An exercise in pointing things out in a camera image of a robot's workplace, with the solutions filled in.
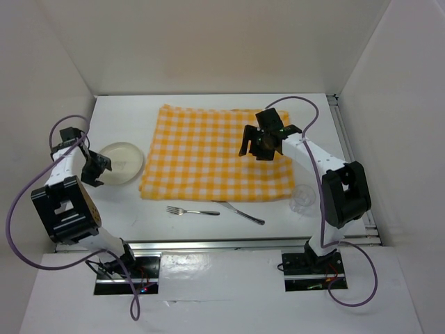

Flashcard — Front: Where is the clear plastic cup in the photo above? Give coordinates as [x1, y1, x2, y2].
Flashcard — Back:
[289, 184, 316, 216]

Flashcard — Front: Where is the silver table knife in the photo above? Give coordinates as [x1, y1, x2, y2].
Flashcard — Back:
[216, 201, 265, 225]

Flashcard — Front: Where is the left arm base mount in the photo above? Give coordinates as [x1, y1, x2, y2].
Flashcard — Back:
[86, 255, 161, 296]

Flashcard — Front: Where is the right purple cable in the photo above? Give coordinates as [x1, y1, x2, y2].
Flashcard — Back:
[264, 96, 378, 308]

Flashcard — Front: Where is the yellow white checkered cloth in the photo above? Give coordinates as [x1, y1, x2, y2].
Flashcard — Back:
[139, 104, 295, 202]

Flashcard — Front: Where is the cream round plate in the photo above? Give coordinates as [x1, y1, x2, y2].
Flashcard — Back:
[99, 142, 144, 185]

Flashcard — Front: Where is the purple cable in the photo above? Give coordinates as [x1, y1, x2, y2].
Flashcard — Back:
[264, 96, 378, 308]
[6, 115, 142, 321]

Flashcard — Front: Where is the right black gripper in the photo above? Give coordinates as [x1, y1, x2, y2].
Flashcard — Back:
[238, 125, 275, 161]

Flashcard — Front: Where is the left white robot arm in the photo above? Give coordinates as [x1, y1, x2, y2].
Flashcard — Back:
[31, 127, 137, 278]

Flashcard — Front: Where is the silver fork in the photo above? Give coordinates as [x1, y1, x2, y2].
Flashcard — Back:
[166, 206, 220, 216]

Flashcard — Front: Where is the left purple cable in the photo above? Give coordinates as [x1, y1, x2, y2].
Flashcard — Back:
[6, 115, 142, 321]

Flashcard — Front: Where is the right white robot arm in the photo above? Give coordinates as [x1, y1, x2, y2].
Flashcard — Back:
[239, 108, 371, 273]

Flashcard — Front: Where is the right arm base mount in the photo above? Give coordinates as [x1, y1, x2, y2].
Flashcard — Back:
[277, 251, 348, 292]

